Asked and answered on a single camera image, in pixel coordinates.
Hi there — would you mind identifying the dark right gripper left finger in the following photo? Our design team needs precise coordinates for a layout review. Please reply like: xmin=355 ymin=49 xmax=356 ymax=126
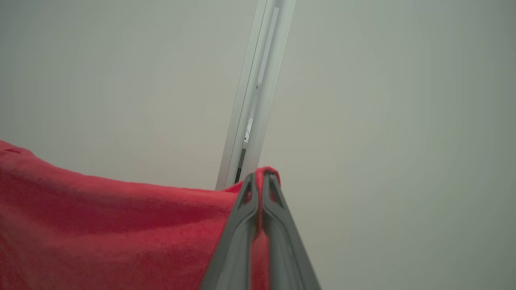
xmin=200 ymin=173 xmax=259 ymax=290

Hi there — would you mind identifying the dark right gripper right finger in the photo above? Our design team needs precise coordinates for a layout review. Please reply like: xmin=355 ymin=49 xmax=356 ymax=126
xmin=261 ymin=172 xmax=322 ymax=290

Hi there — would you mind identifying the red Bulls 23 jersey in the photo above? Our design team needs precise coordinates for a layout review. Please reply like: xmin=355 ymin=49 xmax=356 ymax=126
xmin=0 ymin=140 xmax=281 ymax=290

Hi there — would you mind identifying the grey metal partition post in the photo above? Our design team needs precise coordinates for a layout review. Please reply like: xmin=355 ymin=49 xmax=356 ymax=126
xmin=216 ymin=0 xmax=297 ymax=191

